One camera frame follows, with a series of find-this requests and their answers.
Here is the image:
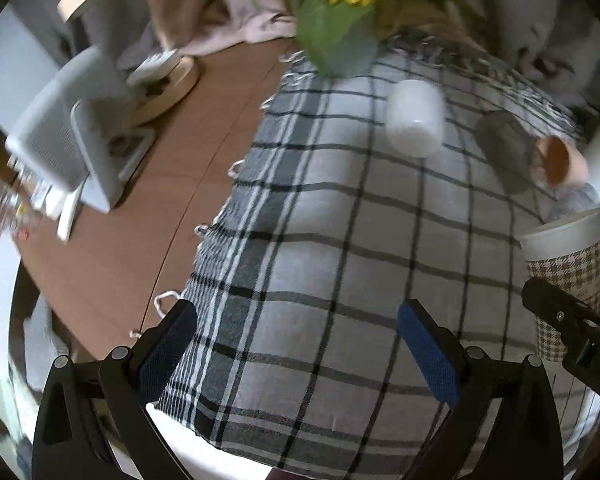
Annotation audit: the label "houndstooth paper cup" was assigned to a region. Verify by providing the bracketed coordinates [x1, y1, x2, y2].
[518, 207, 600, 363]

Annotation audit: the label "clear bluish plastic cup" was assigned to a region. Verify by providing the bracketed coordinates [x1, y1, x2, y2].
[542, 183, 600, 223]

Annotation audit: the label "terracotta pink cup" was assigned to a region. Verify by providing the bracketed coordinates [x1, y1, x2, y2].
[531, 136, 588, 188]

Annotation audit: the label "white ceramic cup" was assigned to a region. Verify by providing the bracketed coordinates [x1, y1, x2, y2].
[385, 79, 445, 158]

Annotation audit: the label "maroon trouser legs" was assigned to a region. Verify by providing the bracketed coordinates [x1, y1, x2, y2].
[265, 468, 310, 480]

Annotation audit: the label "plaid grey white tablecloth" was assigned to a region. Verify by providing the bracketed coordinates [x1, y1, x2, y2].
[157, 37, 580, 479]

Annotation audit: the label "round wooden tray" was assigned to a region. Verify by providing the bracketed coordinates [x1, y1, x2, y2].
[57, 0, 204, 127]

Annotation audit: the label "ribbed blue-grey vase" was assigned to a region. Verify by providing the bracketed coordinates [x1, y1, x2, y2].
[308, 14, 380, 78]

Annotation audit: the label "pink beige cloth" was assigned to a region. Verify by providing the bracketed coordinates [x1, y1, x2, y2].
[147, 0, 296, 56]

